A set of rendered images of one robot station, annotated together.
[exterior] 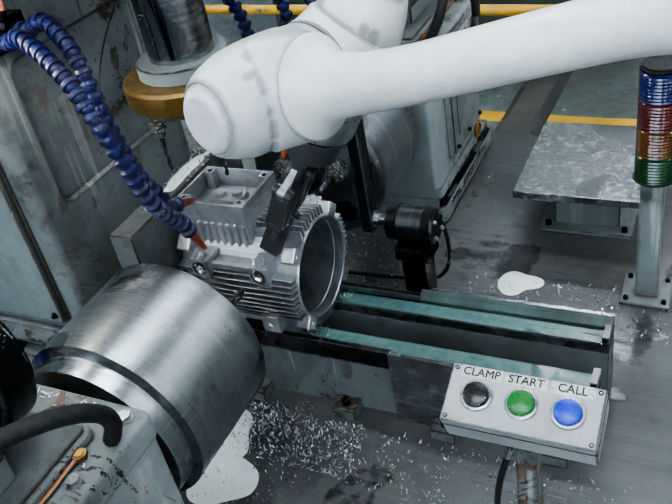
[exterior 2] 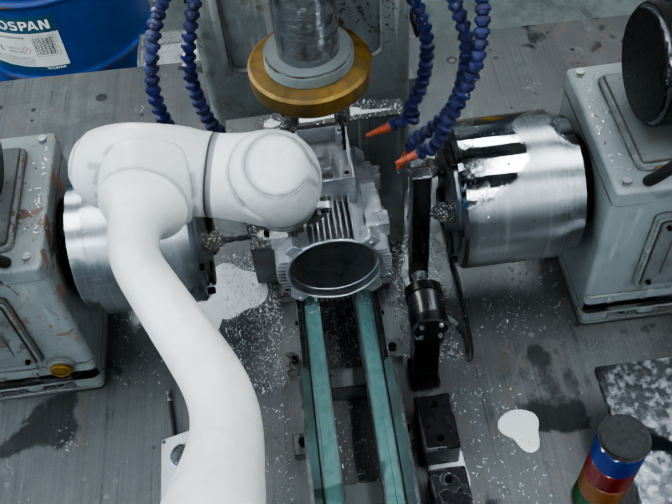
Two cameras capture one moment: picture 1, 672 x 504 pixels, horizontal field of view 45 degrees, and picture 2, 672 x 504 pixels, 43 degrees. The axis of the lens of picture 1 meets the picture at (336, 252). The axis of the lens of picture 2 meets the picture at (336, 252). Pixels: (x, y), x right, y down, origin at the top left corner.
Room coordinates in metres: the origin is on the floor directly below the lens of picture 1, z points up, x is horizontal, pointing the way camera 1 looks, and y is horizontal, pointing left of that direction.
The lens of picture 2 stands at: (0.56, -0.67, 2.15)
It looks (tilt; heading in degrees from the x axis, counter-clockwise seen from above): 53 degrees down; 57
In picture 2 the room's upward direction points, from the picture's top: 6 degrees counter-clockwise
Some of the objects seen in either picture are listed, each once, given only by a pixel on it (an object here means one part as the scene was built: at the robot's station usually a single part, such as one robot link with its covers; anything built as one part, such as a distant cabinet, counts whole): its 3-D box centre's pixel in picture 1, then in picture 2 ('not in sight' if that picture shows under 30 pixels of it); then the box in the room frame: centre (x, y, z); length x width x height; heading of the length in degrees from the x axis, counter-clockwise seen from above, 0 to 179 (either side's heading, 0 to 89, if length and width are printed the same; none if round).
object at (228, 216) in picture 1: (229, 205); (321, 168); (1.08, 0.14, 1.11); 0.12 x 0.11 x 0.07; 59
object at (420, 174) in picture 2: (360, 160); (419, 230); (1.11, -0.07, 1.12); 0.04 x 0.03 x 0.26; 59
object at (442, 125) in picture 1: (397, 100); (666, 187); (1.57, -0.19, 0.99); 0.35 x 0.31 x 0.37; 149
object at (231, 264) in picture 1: (265, 258); (327, 223); (1.06, 0.11, 1.02); 0.20 x 0.19 x 0.19; 59
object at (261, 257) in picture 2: not in sight; (271, 251); (1.00, 0.23, 0.86); 0.07 x 0.06 x 0.12; 149
